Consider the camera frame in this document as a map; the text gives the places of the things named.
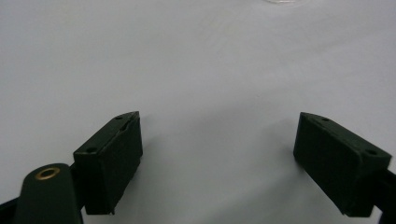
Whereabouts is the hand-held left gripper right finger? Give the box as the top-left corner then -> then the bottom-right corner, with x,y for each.
292,111 -> 393,218

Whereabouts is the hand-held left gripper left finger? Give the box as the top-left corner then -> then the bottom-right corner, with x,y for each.
73,110 -> 144,216

